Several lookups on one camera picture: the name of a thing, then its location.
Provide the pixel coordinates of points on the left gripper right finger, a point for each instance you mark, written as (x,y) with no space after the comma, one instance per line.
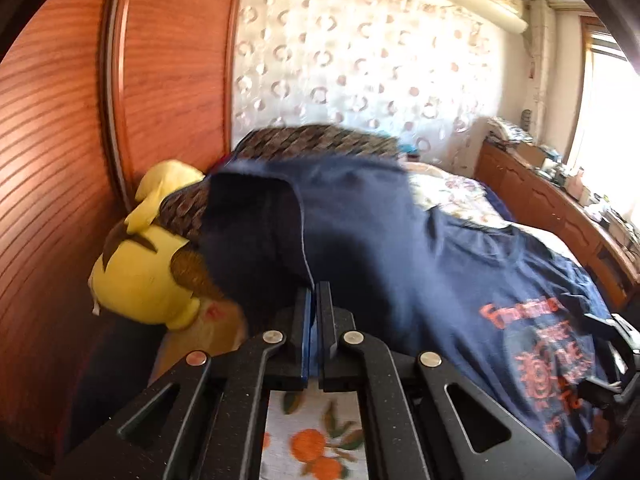
(421,418)

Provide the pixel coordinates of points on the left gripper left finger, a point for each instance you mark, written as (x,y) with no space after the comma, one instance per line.
(205,418)

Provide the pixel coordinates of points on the navy blue printed t-shirt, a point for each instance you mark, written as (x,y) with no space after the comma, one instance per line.
(500,306)

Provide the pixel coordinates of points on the orange print bed sheet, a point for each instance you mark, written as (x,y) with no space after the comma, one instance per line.
(312,434)

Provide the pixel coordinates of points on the yellow plush toy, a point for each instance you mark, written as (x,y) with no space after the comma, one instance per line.
(132,276)

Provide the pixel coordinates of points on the long wooden side cabinet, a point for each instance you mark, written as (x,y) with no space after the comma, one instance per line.
(536,202)

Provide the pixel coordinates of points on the brown patterned folded blanket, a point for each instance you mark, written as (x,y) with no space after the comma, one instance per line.
(181,212)

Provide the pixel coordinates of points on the floral quilt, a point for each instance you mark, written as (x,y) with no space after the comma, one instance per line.
(466,199)

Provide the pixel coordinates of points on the cardboard box on cabinet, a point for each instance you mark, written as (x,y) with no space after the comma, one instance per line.
(532,154)

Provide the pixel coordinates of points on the stack of folded cloths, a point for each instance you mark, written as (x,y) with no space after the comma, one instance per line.
(507,132)

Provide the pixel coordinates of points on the white circle pattern curtain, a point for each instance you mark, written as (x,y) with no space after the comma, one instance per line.
(426,72)

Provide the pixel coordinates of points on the red wooden wardrobe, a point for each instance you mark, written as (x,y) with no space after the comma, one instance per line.
(93,94)

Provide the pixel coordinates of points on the window with wooden frame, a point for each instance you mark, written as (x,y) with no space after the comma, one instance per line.
(605,144)

